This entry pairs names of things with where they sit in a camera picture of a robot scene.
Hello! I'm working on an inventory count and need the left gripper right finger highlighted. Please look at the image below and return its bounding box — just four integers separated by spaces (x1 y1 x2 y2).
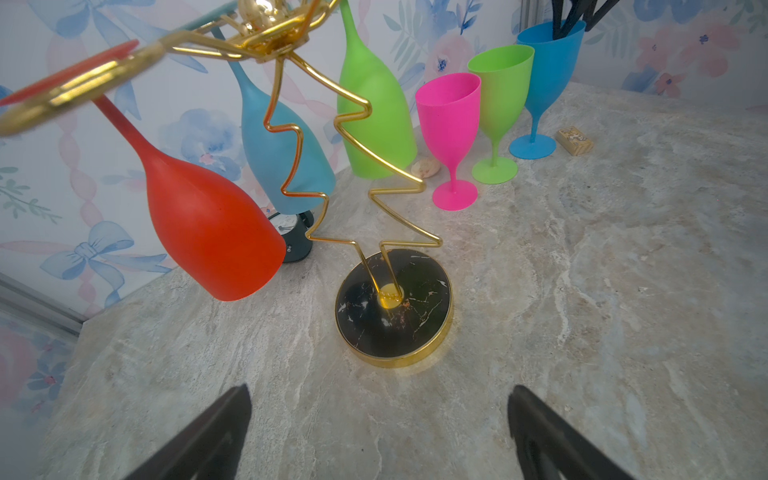
507 385 631 479

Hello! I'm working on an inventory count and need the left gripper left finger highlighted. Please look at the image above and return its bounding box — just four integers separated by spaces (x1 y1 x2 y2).
128 384 252 479

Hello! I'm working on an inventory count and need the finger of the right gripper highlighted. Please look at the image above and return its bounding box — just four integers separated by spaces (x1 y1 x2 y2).
550 0 579 39
578 0 619 32

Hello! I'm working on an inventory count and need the blue wine glass front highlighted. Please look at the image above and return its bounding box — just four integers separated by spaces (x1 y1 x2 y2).
509 20 586 160

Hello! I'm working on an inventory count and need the green wine glass front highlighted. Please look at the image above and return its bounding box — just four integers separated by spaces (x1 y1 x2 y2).
468 44 535 185

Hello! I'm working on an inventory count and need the green wine glass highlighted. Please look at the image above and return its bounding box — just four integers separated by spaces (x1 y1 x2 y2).
468 44 535 185
339 1 417 169

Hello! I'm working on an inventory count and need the magenta wine glass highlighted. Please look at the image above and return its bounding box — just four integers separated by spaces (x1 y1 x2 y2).
415 73 482 211

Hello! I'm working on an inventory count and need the red wine glass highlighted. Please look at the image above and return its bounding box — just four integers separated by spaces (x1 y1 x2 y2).
1 40 286 301

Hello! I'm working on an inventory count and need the green wine glass back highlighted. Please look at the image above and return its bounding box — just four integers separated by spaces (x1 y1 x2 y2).
339 1 417 169

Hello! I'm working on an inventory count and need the gold wine glass rack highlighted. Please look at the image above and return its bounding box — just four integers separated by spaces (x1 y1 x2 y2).
0 0 455 370

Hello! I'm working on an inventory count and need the light blue wine glass back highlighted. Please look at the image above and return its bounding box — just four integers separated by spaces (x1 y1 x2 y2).
169 1 336 215

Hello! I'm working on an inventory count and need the small gold wrapped candy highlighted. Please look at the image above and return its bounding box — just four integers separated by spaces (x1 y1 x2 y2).
555 126 594 156

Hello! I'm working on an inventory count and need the small brown cookie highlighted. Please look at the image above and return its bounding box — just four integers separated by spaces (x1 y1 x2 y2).
410 157 441 179

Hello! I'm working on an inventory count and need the small black alarm clock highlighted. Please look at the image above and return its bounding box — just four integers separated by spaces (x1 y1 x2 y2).
269 211 314 264

